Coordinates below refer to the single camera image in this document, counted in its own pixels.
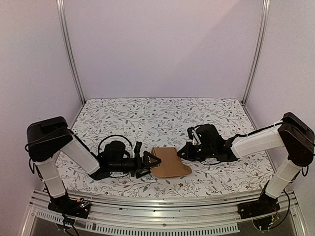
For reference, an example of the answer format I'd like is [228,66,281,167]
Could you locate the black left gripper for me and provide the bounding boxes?
[109,151,161,178]

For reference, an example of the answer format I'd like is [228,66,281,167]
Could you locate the brown cardboard box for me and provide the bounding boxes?
[151,147,192,178]

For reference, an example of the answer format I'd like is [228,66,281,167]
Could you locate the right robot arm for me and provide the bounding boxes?
[177,112,315,214]

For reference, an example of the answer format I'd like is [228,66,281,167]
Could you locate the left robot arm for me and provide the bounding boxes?
[25,117,161,213]

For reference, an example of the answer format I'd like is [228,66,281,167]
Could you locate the floral patterned table mat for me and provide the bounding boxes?
[56,98,274,198]

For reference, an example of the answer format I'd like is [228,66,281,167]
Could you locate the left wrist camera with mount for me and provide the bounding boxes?
[133,141,142,158]

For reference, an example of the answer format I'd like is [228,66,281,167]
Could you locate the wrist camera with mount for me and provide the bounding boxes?
[133,141,142,158]
[187,125,201,145]

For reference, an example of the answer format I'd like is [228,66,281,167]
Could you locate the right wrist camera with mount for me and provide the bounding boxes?
[187,125,201,145]

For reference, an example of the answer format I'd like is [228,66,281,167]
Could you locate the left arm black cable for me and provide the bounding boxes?
[97,135,132,158]

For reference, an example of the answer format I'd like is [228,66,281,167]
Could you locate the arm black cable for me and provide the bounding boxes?
[236,120,284,138]
[97,135,132,158]

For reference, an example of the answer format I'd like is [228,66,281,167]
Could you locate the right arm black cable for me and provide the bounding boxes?
[236,120,284,138]

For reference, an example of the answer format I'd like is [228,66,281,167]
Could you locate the aluminium front rail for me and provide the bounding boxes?
[20,190,308,236]

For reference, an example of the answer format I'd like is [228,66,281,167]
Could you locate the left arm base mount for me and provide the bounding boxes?
[48,195,91,219]

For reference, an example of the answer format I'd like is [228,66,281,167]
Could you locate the right aluminium frame post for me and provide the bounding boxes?
[241,0,271,106]

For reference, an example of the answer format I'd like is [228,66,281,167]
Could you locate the aluminium frame post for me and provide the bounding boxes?
[56,0,86,105]
[241,0,271,106]

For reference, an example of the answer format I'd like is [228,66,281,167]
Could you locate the left aluminium frame post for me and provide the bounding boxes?
[56,0,86,105]

